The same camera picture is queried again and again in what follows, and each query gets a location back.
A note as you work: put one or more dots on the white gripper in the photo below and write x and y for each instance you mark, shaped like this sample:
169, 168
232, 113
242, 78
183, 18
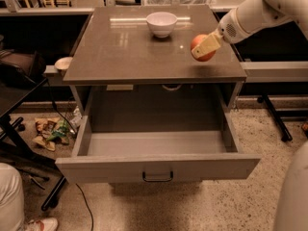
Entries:
228, 30

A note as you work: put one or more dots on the red apple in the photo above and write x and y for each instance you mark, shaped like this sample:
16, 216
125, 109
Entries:
196, 40

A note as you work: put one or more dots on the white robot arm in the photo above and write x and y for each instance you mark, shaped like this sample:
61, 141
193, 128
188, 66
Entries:
250, 17

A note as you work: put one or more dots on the white bowl on counter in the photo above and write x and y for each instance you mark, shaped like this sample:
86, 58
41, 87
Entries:
161, 24

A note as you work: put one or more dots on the grey cabinet with brown counter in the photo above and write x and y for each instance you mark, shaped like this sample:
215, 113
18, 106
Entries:
146, 84

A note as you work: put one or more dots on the grey open top drawer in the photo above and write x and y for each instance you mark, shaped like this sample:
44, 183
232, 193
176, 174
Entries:
213, 154

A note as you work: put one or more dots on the black stand leg right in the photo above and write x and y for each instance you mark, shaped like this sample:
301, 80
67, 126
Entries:
285, 134

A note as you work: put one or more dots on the small white bowl on ledge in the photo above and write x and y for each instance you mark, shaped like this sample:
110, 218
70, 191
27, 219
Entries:
63, 64

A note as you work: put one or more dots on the crumpled snack wrappers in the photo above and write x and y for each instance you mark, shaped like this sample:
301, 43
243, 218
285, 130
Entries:
49, 131

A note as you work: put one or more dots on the dark bag on table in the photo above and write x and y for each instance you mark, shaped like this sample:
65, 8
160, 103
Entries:
21, 70

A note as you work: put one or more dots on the black table with legs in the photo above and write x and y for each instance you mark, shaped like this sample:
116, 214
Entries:
12, 145

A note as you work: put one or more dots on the white and red sneaker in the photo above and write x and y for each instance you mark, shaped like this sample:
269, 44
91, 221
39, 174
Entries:
44, 224

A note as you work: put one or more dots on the black drawer handle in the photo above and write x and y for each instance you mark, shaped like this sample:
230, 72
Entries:
156, 179

